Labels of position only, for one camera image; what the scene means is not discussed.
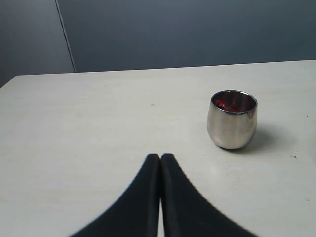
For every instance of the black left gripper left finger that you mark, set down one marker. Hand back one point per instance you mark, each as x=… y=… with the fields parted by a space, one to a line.
x=135 y=213

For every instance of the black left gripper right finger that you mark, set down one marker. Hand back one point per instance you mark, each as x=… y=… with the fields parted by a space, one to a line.
x=186 y=213

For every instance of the red candies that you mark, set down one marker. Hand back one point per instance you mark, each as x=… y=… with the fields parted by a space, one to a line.
x=228 y=105

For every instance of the stainless steel cup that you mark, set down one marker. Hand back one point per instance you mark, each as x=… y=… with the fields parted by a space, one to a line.
x=230 y=130

